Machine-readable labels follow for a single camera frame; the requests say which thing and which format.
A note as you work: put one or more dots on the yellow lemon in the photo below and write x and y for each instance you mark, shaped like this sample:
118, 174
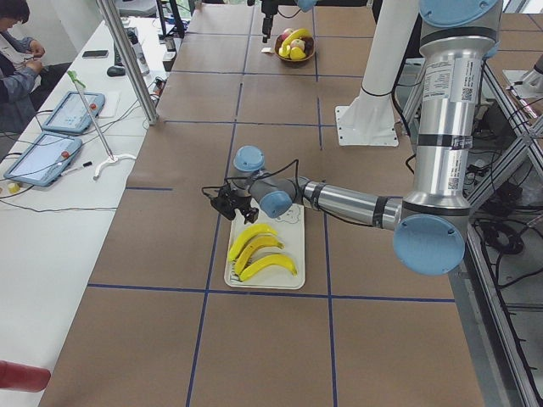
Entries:
296, 54

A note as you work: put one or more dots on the near blue teach pendant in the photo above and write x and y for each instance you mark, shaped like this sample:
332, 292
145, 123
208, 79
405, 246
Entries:
45, 159

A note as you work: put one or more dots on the blue teach pendant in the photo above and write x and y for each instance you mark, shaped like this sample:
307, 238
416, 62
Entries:
70, 116
45, 159

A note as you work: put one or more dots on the red cylinder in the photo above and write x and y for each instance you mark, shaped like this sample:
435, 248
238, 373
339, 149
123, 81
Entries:
25, 378

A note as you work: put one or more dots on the black smartphone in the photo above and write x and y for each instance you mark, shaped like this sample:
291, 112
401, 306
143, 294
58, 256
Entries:
95, 54

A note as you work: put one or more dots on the white rectangular bear tray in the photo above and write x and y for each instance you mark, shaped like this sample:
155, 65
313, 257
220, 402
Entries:
291, 232

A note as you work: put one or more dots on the seated person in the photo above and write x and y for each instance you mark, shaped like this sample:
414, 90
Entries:
21, 68

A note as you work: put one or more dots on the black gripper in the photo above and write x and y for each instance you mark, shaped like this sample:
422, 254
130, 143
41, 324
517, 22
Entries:
243, 203
267, 9

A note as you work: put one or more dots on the red pink apple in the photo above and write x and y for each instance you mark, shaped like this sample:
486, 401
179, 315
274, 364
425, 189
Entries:
286, 33

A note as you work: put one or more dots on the yellow starfruit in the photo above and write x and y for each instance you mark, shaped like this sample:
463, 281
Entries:
284, 52

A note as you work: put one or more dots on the yellow banana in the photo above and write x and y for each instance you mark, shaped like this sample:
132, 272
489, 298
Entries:
254, 245
245, 236
281, 260
297, 34

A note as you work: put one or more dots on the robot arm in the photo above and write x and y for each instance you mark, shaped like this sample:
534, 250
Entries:
302, 5
430, 222

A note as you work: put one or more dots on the black computer mouse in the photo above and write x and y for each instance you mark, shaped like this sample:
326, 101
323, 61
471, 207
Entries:
115, 71

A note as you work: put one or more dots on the far blue teach pendant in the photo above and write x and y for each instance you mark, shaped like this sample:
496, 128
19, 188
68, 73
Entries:
70, 116

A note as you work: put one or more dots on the brown wicker basket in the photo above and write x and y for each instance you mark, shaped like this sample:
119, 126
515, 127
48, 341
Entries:
309, 49

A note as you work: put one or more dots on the black marker pen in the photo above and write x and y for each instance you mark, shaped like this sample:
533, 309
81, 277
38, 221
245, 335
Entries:
79, 167

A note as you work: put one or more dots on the aluminium frame post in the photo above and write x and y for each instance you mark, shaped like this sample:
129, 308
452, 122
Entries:
112, 19

